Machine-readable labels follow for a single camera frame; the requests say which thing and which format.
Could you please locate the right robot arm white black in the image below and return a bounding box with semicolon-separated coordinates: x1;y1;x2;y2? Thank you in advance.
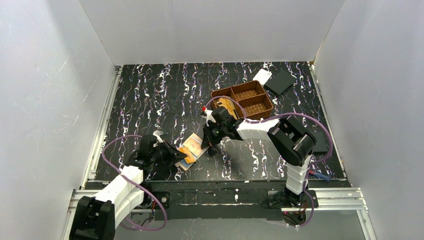
201;107;317;196

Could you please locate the black pad on table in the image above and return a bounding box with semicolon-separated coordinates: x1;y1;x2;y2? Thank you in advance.
312;131;329;154

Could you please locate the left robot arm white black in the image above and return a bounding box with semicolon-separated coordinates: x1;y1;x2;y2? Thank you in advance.
68;134;188;240

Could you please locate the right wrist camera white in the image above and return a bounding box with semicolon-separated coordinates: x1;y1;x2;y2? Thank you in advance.
200;106;216;127

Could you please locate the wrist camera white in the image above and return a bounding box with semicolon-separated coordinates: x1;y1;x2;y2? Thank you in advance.
200;106;216;127
153;130;164;143

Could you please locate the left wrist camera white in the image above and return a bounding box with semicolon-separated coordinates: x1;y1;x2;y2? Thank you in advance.
153;130;164;143

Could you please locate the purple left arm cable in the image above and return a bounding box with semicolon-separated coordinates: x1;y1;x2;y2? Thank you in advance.
101;134;168;232

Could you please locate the brown woven divided basket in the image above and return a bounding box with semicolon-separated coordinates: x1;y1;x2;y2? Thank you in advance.
210;80;274;120

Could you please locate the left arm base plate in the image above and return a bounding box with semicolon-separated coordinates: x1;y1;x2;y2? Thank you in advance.
140;191;171;210

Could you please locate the black flat box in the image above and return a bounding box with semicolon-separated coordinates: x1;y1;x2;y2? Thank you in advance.
263;70;297;96

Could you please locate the white small box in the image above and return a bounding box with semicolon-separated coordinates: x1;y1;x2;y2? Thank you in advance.
252;69;272;86

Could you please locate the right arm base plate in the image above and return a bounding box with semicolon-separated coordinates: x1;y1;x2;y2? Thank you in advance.
262;190;319;210

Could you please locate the red blue screwdriver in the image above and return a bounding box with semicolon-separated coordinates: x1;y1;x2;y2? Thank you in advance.
309;170;332;181

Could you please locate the gold credit card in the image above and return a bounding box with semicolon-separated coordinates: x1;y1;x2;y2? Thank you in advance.
217;97;239;120

